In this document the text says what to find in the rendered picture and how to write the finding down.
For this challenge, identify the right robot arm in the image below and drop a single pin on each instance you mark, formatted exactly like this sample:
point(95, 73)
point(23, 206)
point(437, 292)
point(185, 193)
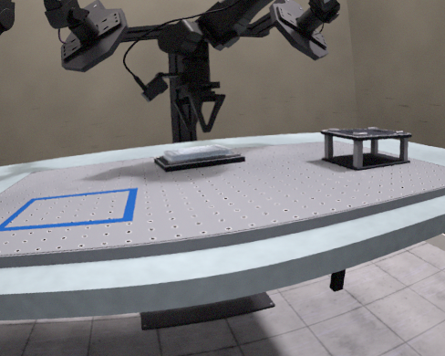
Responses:
point(66, 13)

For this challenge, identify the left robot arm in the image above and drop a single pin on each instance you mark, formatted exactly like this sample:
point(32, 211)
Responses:
point(224, 27)

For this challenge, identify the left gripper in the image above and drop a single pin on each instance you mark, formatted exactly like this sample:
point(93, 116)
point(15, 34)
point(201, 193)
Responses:
point(198, 76)

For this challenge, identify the blue rectangular tape outline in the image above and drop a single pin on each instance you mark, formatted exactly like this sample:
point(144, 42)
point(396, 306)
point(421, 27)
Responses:
point(128, 213)

